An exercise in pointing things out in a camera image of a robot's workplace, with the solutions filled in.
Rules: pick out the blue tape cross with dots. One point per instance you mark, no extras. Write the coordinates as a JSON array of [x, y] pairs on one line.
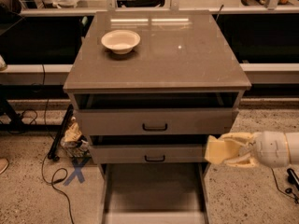
[[78, 164]]

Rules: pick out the black middle drawer handle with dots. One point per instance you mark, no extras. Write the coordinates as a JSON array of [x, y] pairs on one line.
[[154, 159]]

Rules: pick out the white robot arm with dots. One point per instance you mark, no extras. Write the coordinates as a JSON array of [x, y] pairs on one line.
[[292, 143]]

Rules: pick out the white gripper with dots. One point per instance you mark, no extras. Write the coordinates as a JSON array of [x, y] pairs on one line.
[[270, 148]]

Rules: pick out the black top drawer handle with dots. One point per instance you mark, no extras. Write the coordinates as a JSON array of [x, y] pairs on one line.
[[162, 128]]

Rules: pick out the grey drawer cabinet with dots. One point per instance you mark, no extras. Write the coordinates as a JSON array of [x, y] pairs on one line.
[[181, 51]]

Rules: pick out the black drawer handle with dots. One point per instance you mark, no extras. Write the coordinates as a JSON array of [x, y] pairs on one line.
[[162, 128], [154, 159]]

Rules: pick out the white bowl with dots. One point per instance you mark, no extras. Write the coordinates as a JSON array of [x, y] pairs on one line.
[[120, 41]]

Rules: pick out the top grey drawer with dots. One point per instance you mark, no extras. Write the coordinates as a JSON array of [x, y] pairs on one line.
[[184, 112]]

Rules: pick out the black leaning bar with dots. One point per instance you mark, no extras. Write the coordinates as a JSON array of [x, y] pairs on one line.
[[60, 134]]

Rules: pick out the bottom grey drawer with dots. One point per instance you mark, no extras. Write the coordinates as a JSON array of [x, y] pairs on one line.
[[161, 193]]

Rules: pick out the yellow sponge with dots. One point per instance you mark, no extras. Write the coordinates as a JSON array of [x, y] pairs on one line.
[[217, 151]]

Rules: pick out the crumpled paper bag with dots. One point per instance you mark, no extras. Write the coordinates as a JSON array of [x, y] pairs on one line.
[[74, 142]]

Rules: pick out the grey drawer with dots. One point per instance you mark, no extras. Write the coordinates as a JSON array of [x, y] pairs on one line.
[[133, 148], [161, 193], [184, 112]]

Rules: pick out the middle grey drawer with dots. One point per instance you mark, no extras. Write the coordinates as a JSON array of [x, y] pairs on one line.
[[133, 148]]

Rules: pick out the black cylinder device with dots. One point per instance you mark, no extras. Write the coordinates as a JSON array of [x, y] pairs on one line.
[[293, 178]]

